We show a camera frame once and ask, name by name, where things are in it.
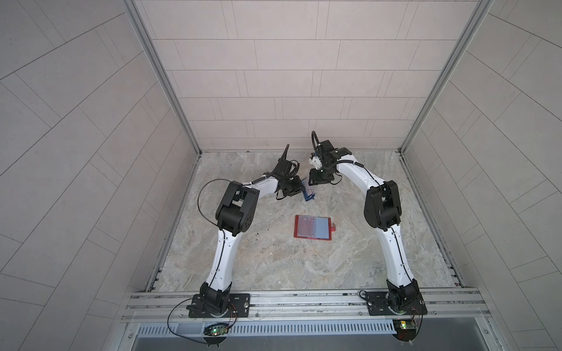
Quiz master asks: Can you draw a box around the left black cable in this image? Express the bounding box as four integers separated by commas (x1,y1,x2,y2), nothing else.
196,178,234,229

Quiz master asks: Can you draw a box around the aluminium mounting rail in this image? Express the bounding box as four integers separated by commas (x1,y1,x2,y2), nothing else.
117,288,491,323

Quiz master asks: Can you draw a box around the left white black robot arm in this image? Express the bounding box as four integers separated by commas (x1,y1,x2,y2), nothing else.
189,156,301,317

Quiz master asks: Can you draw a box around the red card holder wallet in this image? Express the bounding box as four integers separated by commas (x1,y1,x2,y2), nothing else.
294,215,336,241

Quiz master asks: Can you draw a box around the white pink VIP card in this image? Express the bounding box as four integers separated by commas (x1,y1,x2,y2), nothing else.
304,184,316,198

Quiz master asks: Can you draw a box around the right circuit board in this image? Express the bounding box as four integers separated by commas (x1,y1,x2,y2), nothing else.
392,320,418,342

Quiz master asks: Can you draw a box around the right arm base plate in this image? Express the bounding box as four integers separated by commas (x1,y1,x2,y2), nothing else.
359,290,427,316

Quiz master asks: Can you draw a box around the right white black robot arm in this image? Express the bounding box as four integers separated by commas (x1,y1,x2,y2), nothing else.
308,133,427,316

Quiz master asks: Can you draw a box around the left green circuit board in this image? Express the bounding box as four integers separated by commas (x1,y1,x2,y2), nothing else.
203,323,230,337

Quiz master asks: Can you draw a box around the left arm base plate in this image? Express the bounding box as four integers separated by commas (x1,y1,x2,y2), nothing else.
186,293,251,318

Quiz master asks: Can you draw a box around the white ventilation grille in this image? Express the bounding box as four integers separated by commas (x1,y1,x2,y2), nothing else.
137,320,397,339

